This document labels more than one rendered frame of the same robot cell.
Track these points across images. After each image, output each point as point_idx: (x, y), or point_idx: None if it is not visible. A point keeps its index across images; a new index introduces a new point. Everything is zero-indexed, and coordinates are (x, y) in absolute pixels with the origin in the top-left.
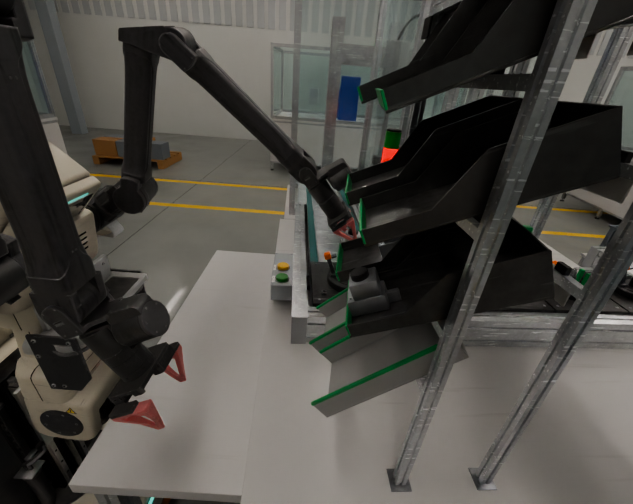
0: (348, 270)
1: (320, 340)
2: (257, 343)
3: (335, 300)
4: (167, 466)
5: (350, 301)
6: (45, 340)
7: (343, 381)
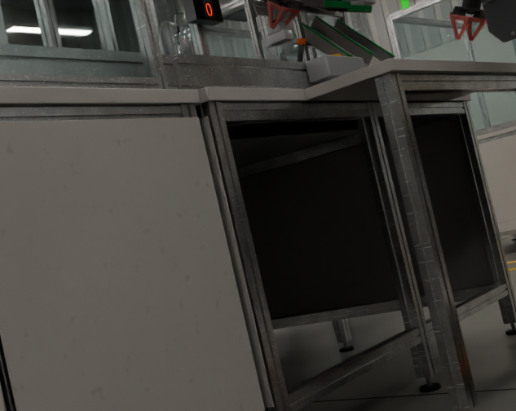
0: (344, 1)
1: (367, 52)
2: None
3: (336, 49)
4: None
5: (361, 2)
6: None
7: (371, 61)
